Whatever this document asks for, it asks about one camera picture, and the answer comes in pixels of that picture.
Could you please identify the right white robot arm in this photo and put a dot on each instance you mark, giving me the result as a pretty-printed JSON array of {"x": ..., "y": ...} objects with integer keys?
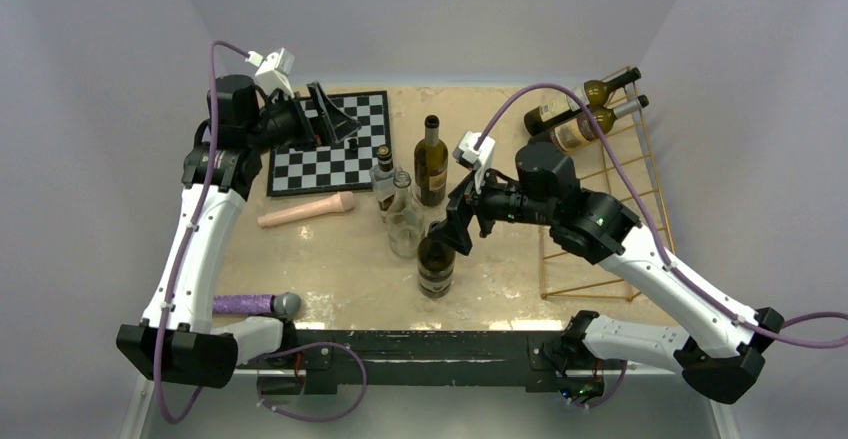
[{"x": 716, "y": 344}]

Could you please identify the purple glitter microphone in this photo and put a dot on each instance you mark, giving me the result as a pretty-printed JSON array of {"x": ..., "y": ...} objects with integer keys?
[{"x": 285, "y": 305}]

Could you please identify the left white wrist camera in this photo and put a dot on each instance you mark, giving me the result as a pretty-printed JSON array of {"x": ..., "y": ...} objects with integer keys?
[{"x": 272, "y": 71}]

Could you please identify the dark wine bottle white label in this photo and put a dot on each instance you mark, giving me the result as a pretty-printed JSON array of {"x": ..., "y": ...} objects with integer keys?
[{"x": 435, "y": 265}]

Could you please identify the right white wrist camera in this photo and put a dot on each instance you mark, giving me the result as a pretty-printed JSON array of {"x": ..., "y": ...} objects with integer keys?
[{"x": 475, "y": 153}]

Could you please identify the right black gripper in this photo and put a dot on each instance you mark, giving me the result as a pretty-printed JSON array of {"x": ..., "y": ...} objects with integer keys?
[{"x": 453, "y": 230}]

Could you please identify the dark wine bottle cream label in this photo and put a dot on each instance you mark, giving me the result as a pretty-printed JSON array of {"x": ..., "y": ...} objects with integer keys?
[{"x": 593, "y": 93}]

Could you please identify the clear square liquor bottle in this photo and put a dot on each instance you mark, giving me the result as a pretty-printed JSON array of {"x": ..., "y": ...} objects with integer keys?
[{"x": 382, "y": 176}]

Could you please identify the black mounting base bar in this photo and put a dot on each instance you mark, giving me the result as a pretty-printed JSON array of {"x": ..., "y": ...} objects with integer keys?
[{"x": 538, "y": 361}]

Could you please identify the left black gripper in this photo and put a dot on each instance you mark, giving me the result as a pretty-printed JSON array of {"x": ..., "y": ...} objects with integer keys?
[{"x": 338, "y": 123}]

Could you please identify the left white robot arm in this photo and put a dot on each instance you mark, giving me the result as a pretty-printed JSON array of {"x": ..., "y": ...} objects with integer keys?
[{"x": 175, "y": 341}]

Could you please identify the clear glass bottle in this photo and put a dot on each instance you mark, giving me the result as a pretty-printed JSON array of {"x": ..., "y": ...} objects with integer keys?
[{"x": 404, "y": 218}]

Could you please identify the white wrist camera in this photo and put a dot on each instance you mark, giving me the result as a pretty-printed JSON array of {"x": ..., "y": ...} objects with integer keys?
[
  {"x": 272, "y": 71},
  {"x": 475, "y": 153}
]

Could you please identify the black white chessboard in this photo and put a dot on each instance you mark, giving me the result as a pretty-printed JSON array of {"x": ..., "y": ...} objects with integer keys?
[{"x": 335, "y": 168}]

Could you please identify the dark wine bottle gold label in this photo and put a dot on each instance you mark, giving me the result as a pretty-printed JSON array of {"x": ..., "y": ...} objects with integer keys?
[{"x": 577, "y": 131}]

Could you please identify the tall green wine bottle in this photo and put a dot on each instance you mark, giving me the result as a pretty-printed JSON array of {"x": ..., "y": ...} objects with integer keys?
[{"x": 430, "y": 164}]

